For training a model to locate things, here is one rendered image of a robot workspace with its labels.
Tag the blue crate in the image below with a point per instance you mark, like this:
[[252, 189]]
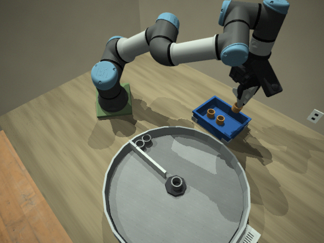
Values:
[[233, 124]]

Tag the grey metal bushing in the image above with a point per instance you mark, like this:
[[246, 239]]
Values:
[[176, 179], [146, 136], [140, 142]]

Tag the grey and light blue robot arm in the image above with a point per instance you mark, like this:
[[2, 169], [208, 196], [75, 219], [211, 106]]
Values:
[[231, 47]]

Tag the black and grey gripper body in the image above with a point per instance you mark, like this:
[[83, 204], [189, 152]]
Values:
[[245, 71]]

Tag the grey round turntable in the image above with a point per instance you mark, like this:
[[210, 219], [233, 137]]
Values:
[[141, 206]]

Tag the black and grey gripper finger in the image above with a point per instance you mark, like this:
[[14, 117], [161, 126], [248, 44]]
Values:
[[251, 93], [240, 93]]

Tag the bronze bushing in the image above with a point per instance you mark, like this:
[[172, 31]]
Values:
[[235, 108], [210, 113], [220, 120]]

